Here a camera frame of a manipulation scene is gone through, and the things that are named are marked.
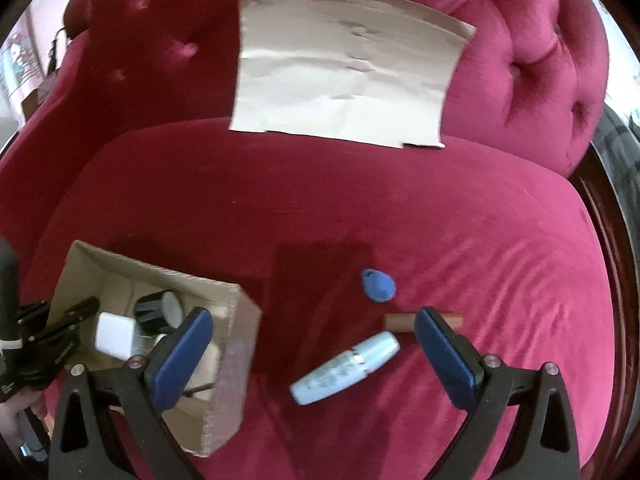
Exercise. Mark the black power adapter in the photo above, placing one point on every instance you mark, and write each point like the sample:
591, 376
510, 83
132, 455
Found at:
56, 50

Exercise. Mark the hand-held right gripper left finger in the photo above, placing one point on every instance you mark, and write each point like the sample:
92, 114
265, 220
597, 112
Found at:
180, 360

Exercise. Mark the light blue bottle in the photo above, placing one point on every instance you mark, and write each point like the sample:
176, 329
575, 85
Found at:
340, 367

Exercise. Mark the cartoon wall poster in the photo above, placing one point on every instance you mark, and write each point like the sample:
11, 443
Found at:
20, 70

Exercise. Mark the cardboard box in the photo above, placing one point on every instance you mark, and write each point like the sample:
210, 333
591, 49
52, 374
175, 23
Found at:
240, 360

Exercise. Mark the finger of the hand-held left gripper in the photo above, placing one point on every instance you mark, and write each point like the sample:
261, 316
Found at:
60, 347
60, 312

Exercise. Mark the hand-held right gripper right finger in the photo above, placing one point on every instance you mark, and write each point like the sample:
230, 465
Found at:
445, 360

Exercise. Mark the person's left hand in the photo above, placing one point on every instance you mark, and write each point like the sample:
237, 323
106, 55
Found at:
15, 417

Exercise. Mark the brown paper sheet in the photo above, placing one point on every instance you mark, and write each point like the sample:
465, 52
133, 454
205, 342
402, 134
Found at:
350, 60

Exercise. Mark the black glossy jar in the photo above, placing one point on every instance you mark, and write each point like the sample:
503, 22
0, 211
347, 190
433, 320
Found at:
152, 310

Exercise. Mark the grey blanket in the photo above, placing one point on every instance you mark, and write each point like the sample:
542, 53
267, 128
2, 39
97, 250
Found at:
625, 160

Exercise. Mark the small white charger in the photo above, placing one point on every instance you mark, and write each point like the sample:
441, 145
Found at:
160, 341

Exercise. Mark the white two-prong charger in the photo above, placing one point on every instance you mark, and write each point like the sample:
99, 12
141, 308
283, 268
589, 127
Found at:
115, 335

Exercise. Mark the red velvet tufted armchair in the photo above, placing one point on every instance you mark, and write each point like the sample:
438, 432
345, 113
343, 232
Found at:
400, 210

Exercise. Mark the blue key fob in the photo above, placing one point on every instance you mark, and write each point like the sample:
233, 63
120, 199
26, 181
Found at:
378, 287

